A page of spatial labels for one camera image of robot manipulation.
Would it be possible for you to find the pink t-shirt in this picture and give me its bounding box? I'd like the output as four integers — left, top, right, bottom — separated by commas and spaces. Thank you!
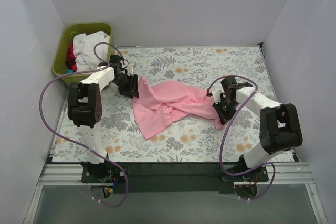
132, 77, 223, 140

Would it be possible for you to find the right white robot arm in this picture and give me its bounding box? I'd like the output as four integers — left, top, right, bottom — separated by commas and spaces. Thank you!
206, 75, 303, 181

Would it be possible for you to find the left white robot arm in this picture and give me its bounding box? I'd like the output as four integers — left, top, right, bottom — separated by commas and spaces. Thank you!
68, 55, 139, 164

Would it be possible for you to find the white t-shirt in bin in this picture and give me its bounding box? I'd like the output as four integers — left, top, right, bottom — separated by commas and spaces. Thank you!
73, 31, 110, 72

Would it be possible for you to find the dark red garment in bin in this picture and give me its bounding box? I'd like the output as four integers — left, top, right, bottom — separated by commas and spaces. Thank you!
65, 43, 77, 72

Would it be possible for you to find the floral patterned table mat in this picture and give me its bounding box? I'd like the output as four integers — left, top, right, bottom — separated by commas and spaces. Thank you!
52, 46, 300, 163

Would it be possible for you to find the olive green plastic bin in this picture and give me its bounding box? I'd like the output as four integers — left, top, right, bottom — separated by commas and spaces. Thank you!
51, 22, 116, 90

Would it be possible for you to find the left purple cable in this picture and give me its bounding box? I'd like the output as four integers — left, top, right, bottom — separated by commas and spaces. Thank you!
39, 42, 130, 208

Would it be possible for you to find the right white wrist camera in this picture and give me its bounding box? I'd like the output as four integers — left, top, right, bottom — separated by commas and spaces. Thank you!
206, 89, 223, 104

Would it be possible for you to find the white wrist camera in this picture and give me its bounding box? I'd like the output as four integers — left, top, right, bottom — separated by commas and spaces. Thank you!
206, 89, 223, 104
121, 61, 134, 76

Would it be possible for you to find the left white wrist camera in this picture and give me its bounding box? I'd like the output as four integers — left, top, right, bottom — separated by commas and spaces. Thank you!
121, 61, 134, 76

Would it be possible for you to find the aluminium frame rail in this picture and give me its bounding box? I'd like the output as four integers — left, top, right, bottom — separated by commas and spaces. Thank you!
38, 164, 83, 185

